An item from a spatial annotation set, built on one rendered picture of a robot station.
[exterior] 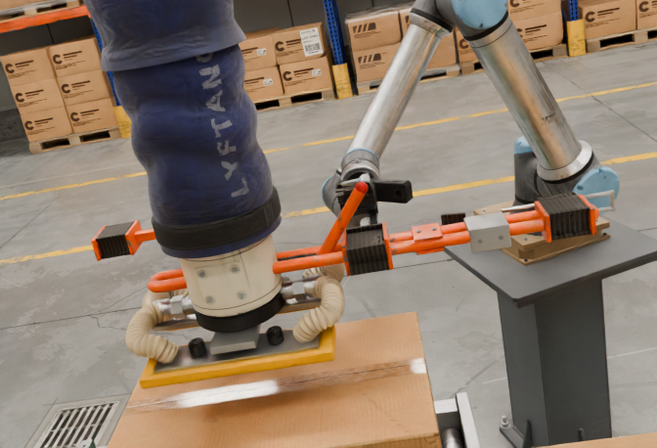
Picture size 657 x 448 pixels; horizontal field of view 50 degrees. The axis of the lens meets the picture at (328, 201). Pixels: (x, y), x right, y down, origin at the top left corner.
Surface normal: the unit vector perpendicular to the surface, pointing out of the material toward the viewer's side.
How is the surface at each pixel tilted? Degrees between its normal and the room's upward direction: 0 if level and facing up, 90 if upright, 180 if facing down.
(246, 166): 75
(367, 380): 0
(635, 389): 0
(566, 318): 90
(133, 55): 68
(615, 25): 92
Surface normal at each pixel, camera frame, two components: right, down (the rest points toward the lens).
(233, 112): 0.64, -0.22
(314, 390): -0.19, -0.92
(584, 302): 0.29, 0.28
